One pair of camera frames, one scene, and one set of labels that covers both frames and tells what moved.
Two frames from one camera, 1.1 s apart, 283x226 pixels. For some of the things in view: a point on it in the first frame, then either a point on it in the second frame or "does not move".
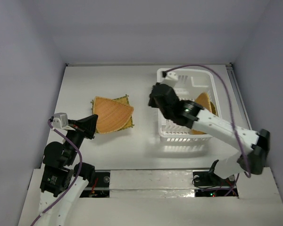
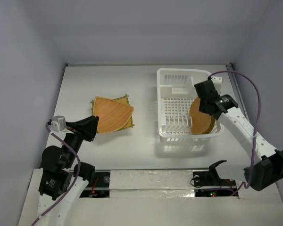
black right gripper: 157,97 → 207,107
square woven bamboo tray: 124,100 does not move
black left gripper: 86,125 does not move
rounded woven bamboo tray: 112,115 does not move
